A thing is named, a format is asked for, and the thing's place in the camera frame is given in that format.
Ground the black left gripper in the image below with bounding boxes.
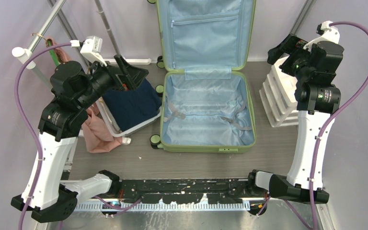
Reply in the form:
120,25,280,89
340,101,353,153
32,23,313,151
77,55,148,110

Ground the navy blue garment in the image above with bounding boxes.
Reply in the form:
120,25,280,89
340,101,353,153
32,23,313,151
103,79,161,123

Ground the white plastic drawer organizer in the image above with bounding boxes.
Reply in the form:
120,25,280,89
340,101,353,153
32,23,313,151
259,57,298,127

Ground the white perforated plastic basket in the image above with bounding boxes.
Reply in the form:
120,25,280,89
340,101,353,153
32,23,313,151
95,98,161,144

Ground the green ribbed hard-shell suitcase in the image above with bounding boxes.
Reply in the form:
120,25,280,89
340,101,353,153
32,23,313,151
150,0,256,153

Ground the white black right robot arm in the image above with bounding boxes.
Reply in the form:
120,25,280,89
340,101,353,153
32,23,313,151
247,29,344,204

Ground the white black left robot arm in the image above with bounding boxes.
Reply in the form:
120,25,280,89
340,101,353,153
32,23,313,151
11,55,149,223

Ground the pink cloth garment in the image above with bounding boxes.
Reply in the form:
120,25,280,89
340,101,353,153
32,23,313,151
46,38,124,153

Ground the green clothes hanger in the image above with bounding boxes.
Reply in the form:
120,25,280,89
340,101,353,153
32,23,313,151
46,39,59,66

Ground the white and silver clothes rack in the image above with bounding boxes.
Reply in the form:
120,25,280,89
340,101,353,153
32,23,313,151
12,0,152,89

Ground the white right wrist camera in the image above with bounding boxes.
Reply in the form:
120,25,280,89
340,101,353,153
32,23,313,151
303,21,340,51

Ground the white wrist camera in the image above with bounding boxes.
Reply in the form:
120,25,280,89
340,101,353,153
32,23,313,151
303,21,340,51
70,35,107,67

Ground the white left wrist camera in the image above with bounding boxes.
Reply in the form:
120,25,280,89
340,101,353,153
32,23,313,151
70,35,107,67

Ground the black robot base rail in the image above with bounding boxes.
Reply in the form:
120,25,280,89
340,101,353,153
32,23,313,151
89,177,278,217

